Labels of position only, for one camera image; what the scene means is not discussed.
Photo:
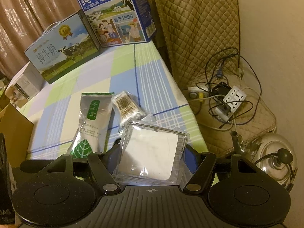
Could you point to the white appliance box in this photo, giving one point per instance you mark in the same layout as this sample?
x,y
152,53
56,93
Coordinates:
x,y
23,87

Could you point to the brown cardboard box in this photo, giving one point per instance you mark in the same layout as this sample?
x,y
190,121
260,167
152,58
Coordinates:
x,y
17,130

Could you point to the clear pack white pads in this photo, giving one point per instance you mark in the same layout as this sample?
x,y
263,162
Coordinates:
x,y
151,155

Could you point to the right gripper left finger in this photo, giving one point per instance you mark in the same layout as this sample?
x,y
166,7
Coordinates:
x,y
102,167

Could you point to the light blue milk carton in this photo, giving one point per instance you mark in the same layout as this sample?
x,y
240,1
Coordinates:
x,y
63,46

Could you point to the white power strip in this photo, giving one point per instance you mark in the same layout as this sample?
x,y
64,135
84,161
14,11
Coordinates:
x,y
230,103

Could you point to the brown curtain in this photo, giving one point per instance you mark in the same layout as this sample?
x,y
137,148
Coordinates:
x,y
22,22

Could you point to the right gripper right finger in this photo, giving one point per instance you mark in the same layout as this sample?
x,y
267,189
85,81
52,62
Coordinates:
x,y
201,165

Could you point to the dark blue milk carton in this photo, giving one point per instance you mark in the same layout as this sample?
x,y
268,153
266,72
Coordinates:
x,y
119,22

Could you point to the cotton swab pack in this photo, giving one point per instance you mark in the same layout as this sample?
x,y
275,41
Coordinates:
x,y
126,108

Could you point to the quilted beige chair cover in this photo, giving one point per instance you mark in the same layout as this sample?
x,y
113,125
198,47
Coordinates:
x,y
203,38

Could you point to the silver green foil pouch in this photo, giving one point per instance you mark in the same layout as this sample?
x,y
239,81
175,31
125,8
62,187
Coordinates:
x,y
94,117

